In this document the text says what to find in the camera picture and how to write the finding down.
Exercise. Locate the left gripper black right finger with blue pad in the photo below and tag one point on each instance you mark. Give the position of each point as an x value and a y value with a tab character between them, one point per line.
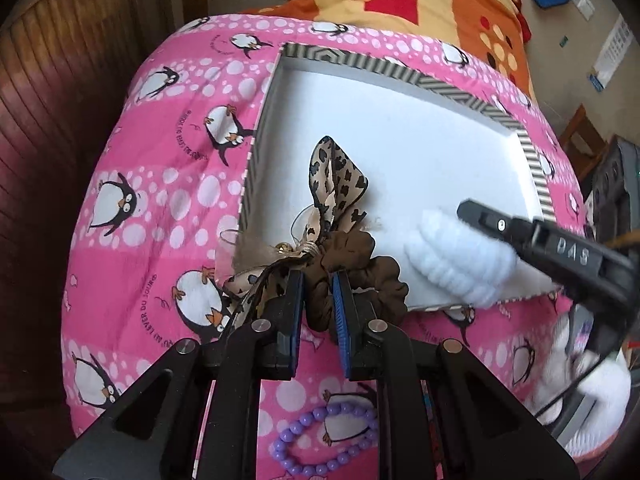
441	412

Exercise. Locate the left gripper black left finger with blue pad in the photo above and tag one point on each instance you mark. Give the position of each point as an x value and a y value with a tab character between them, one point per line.
194	412

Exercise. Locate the white fluffy scrunchie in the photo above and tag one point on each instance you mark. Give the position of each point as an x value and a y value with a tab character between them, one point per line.
454	257

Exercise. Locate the leopard bow brown scrunchie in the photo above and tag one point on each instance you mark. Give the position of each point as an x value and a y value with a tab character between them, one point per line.
333	239

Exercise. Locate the white gloved right hand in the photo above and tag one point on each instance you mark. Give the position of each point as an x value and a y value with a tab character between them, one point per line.
608	386

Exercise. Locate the wooden chair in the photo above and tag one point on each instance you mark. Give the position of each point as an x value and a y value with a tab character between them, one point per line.
582	144

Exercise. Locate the pink penguin bedspread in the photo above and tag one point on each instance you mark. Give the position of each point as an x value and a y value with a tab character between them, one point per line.
152	246

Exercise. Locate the striped white tray box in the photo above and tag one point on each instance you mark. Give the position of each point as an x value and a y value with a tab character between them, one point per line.
422	144

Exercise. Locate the orange floral blanket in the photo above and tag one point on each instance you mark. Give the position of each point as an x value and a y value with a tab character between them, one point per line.
495	31

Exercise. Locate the wall calendar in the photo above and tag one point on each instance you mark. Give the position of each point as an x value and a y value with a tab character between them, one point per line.
611	54

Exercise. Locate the white wall socket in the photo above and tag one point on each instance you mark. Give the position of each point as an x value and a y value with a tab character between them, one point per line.
585	8

